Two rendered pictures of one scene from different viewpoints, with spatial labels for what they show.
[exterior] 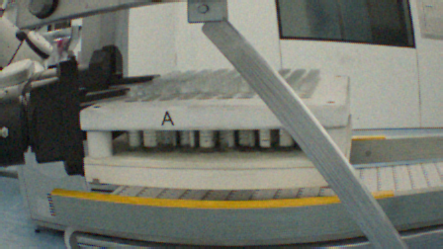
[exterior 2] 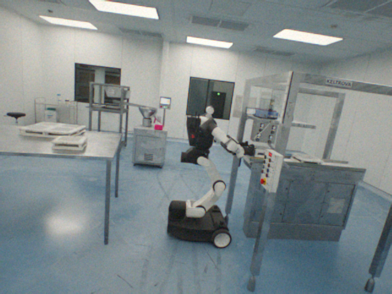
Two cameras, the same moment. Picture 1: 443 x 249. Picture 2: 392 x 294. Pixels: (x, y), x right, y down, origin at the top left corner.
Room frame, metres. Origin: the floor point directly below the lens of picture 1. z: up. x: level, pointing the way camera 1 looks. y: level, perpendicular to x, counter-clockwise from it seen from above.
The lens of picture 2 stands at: (-1.36, 1.45, 1.49)
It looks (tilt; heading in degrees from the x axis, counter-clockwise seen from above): 13 degrees down; 340
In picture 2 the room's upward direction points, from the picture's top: 7 degrees clockwise
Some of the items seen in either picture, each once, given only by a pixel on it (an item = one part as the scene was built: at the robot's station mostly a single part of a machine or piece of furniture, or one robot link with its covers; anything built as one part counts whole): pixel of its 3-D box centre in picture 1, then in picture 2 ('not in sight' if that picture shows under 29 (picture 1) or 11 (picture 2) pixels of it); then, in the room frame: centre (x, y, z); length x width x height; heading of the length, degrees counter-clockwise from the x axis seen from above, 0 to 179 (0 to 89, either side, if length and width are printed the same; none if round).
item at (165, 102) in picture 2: not in sight; (164, 112); (3.37, 0.57, 1.07); 0.23 x 0.10 x 0.62; 76
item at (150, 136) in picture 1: (149, 130); not in sight; (0.63, 0.06, 1.00); 0.01 x 0.01 x 0.07
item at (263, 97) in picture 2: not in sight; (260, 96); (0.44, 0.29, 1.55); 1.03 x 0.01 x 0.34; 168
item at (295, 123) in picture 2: not in sight; (278, 121); (0.68, -0.14, 1.33); 0.62 x 0.38 x 0.04; 78
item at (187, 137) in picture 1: (187, 129); not in sight; (0.62, 0.03, 1.00); 0.01 x 0.01 x 0.07
